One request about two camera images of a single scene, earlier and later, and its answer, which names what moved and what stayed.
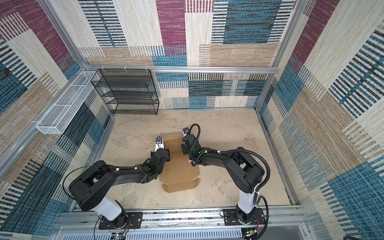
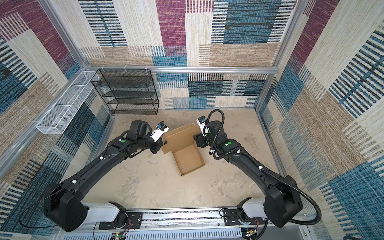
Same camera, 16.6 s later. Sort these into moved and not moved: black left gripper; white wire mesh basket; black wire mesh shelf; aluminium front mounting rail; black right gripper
Moved: black right gripper; black left gripper
Not moved: white wire mesh basket; black wire mesh shelf; aluminium front mounting rail
